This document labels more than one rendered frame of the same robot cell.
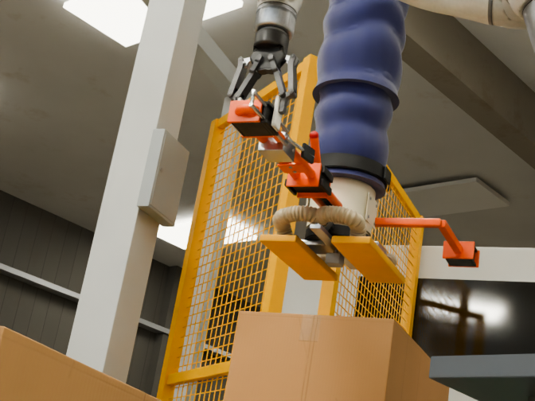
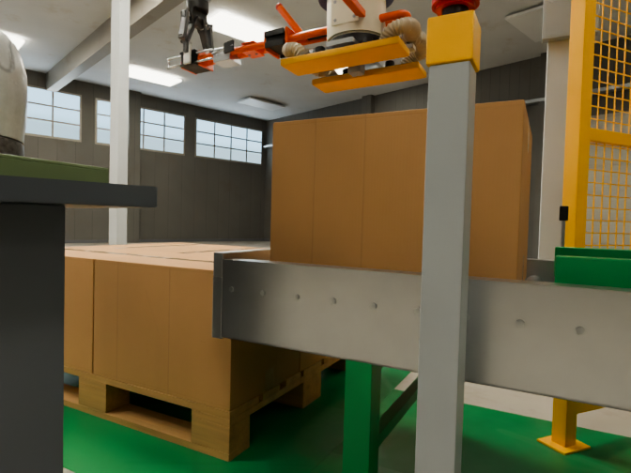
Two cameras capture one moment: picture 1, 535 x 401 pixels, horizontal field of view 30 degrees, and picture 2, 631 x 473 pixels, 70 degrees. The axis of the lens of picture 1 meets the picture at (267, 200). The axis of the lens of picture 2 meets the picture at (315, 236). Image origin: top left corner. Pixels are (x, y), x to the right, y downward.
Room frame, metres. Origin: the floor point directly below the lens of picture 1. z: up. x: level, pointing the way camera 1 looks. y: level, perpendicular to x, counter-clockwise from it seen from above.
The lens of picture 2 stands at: (2.41, -1.52, 0.69)
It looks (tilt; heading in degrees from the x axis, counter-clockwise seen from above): 2 degrees down; 92
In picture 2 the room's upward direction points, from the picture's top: 2 degrees clockwise
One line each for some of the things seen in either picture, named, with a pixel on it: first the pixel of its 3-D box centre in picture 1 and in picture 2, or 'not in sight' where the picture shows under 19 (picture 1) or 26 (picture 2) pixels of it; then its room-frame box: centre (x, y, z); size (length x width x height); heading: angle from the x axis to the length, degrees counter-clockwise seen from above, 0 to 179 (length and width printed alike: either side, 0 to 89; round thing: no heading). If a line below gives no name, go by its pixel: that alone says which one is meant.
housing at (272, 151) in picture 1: (277, 147); (227, 57); (2.04, 0.00, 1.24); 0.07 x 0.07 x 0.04; 65
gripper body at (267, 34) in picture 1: (269, 53); (197, 14); (1.92, 0.05, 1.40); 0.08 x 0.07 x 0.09; 64
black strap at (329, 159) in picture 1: (346, 176); not in sight; (2.46, -0.20, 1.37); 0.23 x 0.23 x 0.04
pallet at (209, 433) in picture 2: not in sight; (193, 358); (1.81, 0.44, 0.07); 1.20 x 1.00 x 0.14; 154
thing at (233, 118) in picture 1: (251, 118); (197, 62); (1.92, 0.06, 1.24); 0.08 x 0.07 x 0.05; 155
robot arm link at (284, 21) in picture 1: (275, 25); not in sight; (1.92, 0.05, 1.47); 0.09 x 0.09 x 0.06
